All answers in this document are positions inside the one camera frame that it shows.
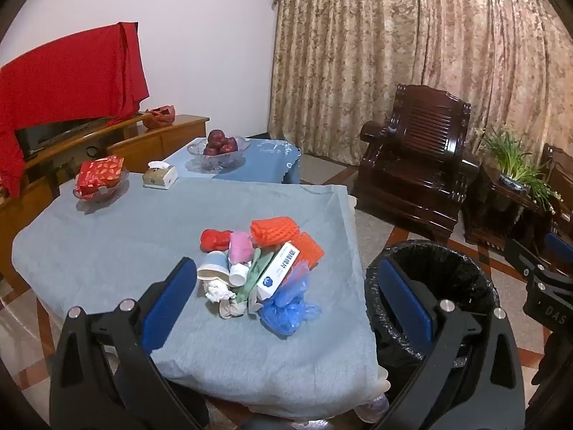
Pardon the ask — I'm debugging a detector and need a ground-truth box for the green potted plant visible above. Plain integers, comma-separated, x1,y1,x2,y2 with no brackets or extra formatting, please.
481,128,556,209

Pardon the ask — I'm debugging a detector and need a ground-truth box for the beige patterned curtain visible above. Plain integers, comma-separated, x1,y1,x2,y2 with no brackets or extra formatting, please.
268,0,573,175

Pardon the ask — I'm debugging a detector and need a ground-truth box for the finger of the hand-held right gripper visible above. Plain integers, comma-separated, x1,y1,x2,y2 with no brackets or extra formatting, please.
504,238,544,278
544,232,573,274

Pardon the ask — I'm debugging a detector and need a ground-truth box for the blue plastic bag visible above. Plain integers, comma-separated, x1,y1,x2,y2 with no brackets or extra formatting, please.
259,262,322,336

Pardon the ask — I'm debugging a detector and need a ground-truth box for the translucent plastic item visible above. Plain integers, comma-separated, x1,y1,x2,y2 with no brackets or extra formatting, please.
360,393,390,422

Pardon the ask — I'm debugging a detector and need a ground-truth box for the white and blue carton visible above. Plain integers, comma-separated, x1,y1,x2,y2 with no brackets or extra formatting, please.
256,241,300,301

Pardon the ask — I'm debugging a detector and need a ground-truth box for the black television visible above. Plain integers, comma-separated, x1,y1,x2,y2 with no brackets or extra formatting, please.
13,116,112,162

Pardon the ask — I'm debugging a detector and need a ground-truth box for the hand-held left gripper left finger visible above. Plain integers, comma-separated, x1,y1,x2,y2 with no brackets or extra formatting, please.
49,257,211,430

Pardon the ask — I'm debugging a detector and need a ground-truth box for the red woven basket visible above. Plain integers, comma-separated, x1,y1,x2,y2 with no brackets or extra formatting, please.
142,105,177,128

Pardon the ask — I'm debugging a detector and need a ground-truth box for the glass fruit bowl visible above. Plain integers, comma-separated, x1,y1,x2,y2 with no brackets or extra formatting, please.
187,137,251,172

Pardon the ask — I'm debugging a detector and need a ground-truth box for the crumpled white tissue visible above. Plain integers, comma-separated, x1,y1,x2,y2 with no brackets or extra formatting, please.
203,279,236,302

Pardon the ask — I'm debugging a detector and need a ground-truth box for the dark wooden armchair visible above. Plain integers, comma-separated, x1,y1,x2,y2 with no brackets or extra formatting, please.
356,83,482,245
537,143,573,243

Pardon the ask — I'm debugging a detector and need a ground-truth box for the red plastic bag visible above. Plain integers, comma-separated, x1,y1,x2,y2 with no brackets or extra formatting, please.
200,228,233,252

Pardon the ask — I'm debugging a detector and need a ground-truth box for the blue and white paper cup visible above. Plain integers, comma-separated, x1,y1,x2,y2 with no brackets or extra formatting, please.
197,251,230,281

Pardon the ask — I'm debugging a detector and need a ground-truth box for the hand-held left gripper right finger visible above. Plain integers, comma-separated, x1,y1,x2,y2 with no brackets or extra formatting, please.
365,260,526,430

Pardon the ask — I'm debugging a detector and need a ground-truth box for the red cloth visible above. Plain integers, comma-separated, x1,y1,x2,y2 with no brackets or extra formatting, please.
0,21,150,198

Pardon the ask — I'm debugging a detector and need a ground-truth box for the grey tablecloth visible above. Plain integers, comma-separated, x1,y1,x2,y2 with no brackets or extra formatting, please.
11,168,390,422

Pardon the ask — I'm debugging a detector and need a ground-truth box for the green rubber glove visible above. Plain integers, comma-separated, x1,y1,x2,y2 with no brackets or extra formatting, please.
235,248,275,305

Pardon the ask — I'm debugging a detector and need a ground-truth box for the black lined trash bin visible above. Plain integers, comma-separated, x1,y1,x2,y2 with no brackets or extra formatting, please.
365,240,500,368

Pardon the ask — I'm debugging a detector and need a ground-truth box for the red patterned snack packet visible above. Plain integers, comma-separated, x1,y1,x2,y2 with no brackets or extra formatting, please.
75,154,125,197

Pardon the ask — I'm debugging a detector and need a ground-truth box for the glass dish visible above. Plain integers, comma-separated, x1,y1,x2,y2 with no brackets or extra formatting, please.
72,174,130,204

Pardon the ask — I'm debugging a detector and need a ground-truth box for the tissue box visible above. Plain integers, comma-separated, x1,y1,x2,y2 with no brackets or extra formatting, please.
142,161,177,189

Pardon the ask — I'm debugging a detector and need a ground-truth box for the wooden television cabinet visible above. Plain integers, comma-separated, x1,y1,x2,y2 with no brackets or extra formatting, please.
0,114,210,287

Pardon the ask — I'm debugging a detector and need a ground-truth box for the orange foam net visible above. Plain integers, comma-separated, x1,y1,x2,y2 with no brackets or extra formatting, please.
249,216,300,247
293,231,325,269

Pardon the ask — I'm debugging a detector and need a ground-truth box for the dark wooden side table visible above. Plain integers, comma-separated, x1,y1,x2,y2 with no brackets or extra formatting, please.
463,166,556,252

